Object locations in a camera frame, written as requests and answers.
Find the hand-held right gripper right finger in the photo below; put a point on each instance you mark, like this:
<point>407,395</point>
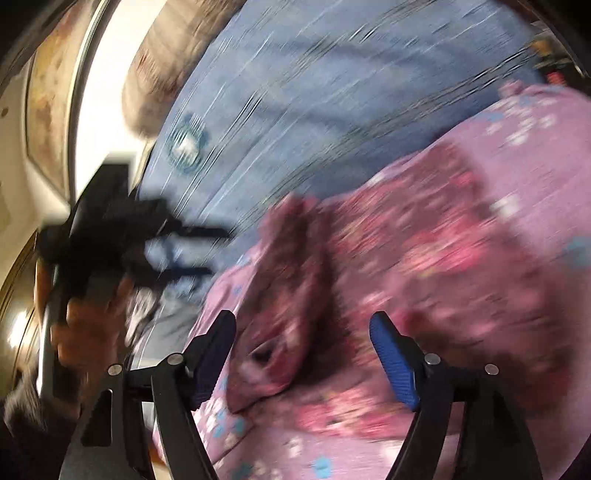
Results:
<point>395,362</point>

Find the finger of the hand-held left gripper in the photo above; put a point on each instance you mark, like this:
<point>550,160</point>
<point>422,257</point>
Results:
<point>180,273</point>
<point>194,230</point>

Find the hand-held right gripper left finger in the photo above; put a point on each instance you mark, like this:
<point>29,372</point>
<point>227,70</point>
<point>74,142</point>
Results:
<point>210,364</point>

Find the maroon floral garment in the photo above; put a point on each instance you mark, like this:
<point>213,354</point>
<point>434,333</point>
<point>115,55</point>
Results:
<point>415,277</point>

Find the person's left forearm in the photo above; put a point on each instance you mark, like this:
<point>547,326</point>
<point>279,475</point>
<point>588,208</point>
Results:
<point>32,434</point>

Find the person's left hand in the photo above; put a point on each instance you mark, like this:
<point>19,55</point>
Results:
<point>90,332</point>

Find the brown floral pillow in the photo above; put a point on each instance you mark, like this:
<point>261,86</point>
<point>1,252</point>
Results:
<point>171,69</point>

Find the blue plaid quilt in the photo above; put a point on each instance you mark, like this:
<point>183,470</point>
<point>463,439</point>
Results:
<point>323,92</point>

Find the purple floral blanket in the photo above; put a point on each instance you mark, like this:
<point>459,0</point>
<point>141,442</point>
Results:
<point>535,157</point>

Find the framed wall picture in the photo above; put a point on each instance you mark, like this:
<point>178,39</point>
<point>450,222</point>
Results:
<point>51,101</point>

